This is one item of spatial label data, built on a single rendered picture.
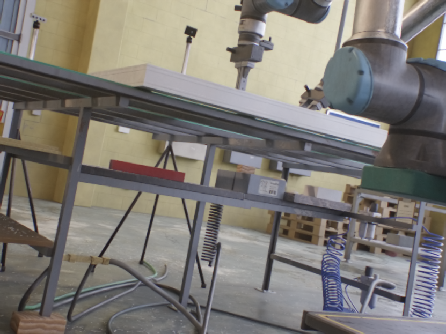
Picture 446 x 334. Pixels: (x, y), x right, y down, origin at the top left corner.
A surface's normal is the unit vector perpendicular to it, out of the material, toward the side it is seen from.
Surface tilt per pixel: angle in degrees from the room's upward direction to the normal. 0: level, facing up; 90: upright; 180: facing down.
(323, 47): 90
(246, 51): 90
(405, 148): 70
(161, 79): 90
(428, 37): 90
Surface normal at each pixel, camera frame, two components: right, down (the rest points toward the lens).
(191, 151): 0.52, 0.06
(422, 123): -0.29, -0.08
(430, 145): 0.13, -0.36
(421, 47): -0.84, -0.17
